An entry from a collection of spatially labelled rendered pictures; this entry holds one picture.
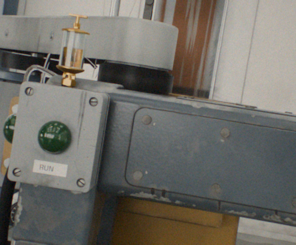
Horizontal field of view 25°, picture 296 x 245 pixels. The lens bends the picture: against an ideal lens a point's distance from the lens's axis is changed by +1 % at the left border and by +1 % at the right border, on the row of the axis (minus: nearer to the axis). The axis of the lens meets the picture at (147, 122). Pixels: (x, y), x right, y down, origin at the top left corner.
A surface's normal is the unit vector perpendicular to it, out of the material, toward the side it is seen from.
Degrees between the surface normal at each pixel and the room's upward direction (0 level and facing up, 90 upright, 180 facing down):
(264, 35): 90
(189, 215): 90
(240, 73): 90
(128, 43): 90
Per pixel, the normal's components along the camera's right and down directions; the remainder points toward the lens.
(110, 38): -0.82, -0.10
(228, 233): -0.07, 0.04
